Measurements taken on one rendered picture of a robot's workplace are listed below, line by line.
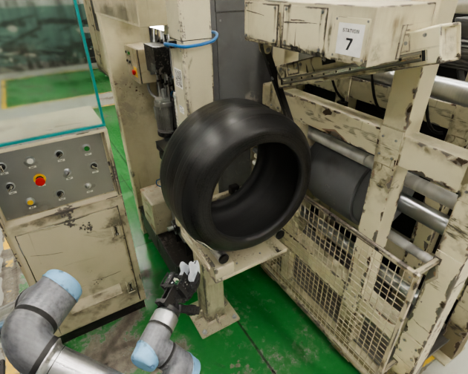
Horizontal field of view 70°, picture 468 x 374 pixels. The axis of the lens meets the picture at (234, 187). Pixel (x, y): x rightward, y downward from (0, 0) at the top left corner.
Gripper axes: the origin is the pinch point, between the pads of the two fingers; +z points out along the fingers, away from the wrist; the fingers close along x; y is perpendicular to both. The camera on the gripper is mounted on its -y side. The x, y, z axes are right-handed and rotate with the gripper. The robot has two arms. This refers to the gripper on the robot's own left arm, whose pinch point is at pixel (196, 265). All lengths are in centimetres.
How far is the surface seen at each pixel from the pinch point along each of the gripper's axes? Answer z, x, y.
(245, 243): 19.2, -8.9, -10.3
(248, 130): 27.7, -24.5, 32.0
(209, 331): 26, 52, -92
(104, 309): 14, 105, -56
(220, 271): 11.8, 3.5, -18.4
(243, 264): 21.6, -0.8, -25.7
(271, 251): 33.2, -9.4, -30.6
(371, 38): 33, -64, 47
